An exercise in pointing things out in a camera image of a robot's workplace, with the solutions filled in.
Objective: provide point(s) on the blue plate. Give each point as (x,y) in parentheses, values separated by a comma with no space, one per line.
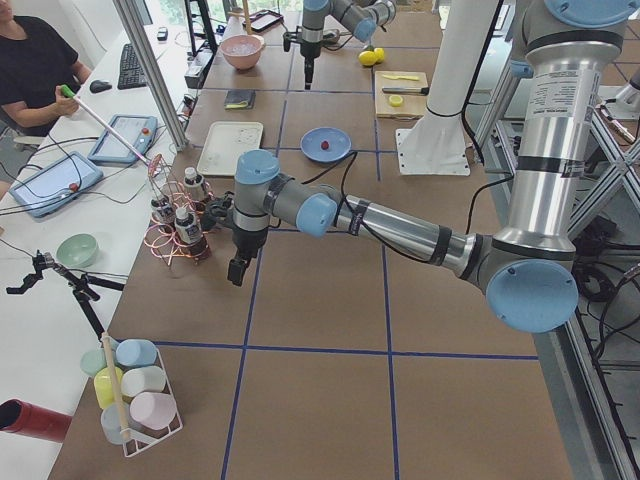
(340,144)

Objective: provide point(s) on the metal scoop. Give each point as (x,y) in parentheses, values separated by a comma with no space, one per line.
(331,37)

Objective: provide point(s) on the yellow lemon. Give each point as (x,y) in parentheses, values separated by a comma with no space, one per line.
(379,54)
(368,58)

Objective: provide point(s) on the dark drink bottle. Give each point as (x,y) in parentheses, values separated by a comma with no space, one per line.
(163,212)
(191,235)
(196,189)

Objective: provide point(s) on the pink bowl with ice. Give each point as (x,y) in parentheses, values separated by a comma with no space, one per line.
(242,51)

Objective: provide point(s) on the dark grey folded cloth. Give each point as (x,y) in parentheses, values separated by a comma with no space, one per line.
(239,99)

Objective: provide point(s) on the yellow plastic knife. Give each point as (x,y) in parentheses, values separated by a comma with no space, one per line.
(401,77)

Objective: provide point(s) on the half lemon slice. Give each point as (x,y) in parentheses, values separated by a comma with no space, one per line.
(395,100)

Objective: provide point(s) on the cream rectangular tray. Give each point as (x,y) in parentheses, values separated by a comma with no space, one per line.
(226,141)

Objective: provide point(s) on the wooden cutting board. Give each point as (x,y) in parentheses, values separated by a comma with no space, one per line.
(414,106)

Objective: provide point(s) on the light blue cup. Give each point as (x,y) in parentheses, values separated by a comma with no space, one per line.
(134,353)

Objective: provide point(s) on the white cup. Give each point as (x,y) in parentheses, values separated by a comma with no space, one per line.
(143,379)

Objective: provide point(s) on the black mini tripod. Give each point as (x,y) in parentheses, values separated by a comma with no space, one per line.
(81,286)

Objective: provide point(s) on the mint green bowl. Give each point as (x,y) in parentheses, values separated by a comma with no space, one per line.
(79,250)

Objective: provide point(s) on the pink cup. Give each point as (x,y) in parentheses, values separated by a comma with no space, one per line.
(153,410)

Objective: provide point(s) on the black keyboard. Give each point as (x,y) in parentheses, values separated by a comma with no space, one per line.
(131,74)

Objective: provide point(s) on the yellow cup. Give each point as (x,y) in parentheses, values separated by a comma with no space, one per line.
(103,388)

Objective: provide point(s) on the blue teach pendant tablet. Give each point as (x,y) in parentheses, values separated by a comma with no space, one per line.
(56,185)

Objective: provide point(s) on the black computer mouse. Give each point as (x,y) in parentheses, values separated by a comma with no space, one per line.
(98,86)

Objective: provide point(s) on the red cylinder tube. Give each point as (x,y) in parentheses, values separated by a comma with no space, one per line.
(23,418)

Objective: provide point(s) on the person in black shirt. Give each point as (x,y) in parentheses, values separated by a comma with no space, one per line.
(36,61)

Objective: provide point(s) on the copper wire bottle rack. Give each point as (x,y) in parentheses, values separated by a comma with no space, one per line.
(177,207)

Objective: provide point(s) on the black handled knife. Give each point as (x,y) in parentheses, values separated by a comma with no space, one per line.
(421,91)

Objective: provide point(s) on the white camera pole base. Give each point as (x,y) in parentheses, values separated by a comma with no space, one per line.
(436,143)

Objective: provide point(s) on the aluminium frame post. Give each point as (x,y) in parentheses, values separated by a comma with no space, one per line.
(137,35)

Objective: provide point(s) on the white wire cup basket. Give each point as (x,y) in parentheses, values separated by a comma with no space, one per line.
(116,422)

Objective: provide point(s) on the long stick green handle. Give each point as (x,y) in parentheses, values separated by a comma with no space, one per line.
(66,91)

